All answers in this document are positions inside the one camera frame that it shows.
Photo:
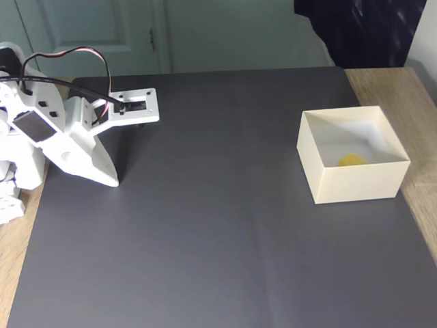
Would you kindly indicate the white open box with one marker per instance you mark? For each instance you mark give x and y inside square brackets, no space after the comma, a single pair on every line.
[358,184]

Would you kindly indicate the yellow cube block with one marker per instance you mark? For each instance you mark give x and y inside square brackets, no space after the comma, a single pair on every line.
[351,160]

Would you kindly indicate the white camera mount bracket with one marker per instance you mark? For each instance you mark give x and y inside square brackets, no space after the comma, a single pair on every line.
[150,114]

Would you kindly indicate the large black object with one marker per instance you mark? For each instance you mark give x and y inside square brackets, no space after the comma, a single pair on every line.
[368,34]

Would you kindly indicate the dark grey mat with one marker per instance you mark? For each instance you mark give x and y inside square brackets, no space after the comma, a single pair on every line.
[205,222]

